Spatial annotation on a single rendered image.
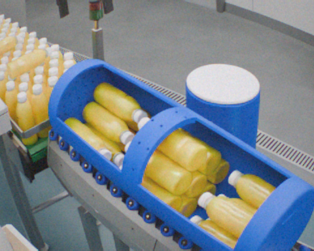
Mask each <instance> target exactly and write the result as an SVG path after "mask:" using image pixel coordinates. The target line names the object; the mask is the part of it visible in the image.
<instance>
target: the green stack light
mask: <svg viewBox="0 0 314 251"><path fill-rule="evenodd" d="M89 15H90V16H89V19H90V20H99V19H101V18H102V17H103V9H100V10H95V11H91V10H89Z"/></svg>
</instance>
